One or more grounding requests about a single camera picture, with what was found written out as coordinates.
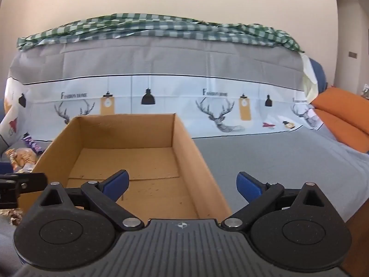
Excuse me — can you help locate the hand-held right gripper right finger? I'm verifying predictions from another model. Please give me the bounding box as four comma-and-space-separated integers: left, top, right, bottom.
220, 172, 332, 231

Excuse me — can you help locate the green checked cloth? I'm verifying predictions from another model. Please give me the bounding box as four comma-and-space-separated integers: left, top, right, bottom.
17, 12, 305, 54

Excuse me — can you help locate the orange cushion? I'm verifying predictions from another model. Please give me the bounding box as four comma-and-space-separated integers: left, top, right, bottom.
313, 108, 369, 153
310, 87, 369, 135

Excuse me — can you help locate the purple snack packet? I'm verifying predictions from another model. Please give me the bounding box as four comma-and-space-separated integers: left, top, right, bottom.
22, 132, 45, 154

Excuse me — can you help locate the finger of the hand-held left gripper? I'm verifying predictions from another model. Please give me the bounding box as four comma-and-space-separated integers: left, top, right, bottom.
0, 172, 47, 209

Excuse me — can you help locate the gold candy packet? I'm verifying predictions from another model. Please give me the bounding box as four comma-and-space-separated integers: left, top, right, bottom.
0, 208, 24, 226

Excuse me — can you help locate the cardboard box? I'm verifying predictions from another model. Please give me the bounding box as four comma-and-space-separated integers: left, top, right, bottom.
18, 113, 232, 220

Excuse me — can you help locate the cream cloth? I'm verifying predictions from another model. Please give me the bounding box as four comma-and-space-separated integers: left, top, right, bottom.
301, 53, 318, 103

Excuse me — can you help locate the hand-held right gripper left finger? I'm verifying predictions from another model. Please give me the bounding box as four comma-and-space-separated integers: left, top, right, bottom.
37, 170, 145, 231

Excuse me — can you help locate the grey deer printed cloth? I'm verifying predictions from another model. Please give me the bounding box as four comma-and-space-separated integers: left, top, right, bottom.
0, 33, 369, 226

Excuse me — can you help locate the clear biscuit packet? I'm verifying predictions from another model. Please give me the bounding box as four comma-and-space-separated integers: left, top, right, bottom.
5, 148, 39, 174

